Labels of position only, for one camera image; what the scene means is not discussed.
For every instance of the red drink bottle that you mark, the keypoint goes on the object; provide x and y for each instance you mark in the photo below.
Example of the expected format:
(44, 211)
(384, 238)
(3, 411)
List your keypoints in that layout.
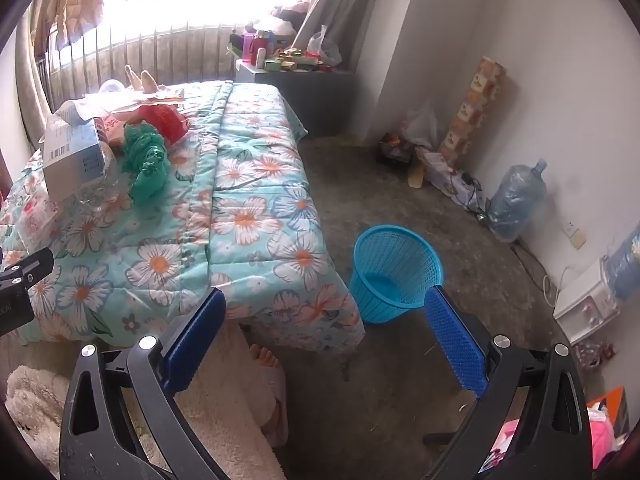
(259, 42)

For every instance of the dark small box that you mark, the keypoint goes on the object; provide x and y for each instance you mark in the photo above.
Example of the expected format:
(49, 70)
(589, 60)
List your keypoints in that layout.
(395, 147)

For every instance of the clear plastic bottle blue label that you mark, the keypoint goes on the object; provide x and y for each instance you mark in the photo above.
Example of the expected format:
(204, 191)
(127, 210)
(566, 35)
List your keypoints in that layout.
(100, 190)

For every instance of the pile of small boxes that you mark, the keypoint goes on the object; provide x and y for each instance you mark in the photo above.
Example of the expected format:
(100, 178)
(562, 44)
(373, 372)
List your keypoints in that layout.
(295, 60)

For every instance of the person's fluffy white robe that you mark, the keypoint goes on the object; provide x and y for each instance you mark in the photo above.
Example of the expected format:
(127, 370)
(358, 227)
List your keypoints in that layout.
(225, 410)

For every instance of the metal window railing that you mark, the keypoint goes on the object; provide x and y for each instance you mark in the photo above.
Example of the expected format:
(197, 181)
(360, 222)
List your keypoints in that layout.
(165, 55)

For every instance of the red plastic wrapper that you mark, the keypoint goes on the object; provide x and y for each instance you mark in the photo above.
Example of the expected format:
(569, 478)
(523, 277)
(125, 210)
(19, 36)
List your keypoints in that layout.
(170, 122)

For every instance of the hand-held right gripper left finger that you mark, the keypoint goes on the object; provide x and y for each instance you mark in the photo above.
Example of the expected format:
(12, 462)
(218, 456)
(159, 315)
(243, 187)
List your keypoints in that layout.
(195, 340)

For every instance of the large blue water jug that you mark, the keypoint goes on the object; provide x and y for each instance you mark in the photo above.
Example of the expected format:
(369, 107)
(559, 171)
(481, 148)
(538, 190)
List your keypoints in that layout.
(515, 200)

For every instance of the blue wrapped bundle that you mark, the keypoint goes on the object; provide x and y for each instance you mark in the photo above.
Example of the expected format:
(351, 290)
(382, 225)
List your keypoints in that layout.
(625, 265)

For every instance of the person's foot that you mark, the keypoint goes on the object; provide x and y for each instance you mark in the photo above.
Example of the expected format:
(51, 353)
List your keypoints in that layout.
(262, 357)

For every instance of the white blue carton box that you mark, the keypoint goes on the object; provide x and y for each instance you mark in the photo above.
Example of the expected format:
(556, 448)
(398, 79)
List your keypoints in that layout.
(70, 160)

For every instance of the blue plastic wastebasket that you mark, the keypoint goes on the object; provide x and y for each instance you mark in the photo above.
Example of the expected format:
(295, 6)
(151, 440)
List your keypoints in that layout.
(380, 305)

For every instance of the pink plush bundle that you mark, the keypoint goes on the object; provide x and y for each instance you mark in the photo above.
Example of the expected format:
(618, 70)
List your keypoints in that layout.
(605, 435)

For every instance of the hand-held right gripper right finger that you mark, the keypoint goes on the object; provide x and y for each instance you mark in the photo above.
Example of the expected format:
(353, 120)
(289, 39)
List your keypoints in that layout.
(455, 340)

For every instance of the clear plastic bag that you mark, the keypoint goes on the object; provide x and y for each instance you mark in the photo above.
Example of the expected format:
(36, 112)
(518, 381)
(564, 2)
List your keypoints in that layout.
(420, 125)

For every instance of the dark nightstand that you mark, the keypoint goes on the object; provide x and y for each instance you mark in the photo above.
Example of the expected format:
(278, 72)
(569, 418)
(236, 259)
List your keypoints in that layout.
(295, 100)

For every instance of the beige curtain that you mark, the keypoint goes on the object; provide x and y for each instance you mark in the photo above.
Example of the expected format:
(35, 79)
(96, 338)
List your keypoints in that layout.
(32, 85)

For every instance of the floral teal blanket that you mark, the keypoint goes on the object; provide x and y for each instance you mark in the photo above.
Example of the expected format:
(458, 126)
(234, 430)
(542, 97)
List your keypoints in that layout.
(240, 210)

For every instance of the white patterned bag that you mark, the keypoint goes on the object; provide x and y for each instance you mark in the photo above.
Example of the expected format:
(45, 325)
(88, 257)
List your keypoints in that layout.
(442, 172)

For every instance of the beige plush toy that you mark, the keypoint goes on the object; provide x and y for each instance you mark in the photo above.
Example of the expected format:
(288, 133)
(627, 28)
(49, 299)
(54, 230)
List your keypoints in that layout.
(147, 82)

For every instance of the grey curtain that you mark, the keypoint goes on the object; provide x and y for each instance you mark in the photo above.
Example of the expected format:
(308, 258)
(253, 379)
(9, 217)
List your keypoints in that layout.
(335, 10)

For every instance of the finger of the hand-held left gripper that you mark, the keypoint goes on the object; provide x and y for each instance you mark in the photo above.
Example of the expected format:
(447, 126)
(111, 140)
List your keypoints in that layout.
(27, 267)

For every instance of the white paper sheet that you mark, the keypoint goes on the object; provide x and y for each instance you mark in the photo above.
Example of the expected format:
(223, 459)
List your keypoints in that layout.
(115, 102)

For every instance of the wall power outlet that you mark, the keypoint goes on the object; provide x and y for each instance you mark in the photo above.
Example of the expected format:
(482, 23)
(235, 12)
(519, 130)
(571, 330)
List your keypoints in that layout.
(574, 234)

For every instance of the green plastic bag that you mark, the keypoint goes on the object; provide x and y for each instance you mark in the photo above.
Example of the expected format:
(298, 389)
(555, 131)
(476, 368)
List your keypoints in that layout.
(145, 170)

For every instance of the beige quilted jacket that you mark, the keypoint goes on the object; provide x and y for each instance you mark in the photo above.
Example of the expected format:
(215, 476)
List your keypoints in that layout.
(75, 0)

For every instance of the beige flat paddle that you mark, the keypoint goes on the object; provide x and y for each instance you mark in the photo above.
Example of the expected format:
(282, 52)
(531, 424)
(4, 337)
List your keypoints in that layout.
(416, 175)

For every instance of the white plastic bag red print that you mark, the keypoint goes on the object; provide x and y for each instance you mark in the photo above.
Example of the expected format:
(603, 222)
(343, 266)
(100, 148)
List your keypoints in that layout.
(325, 47)

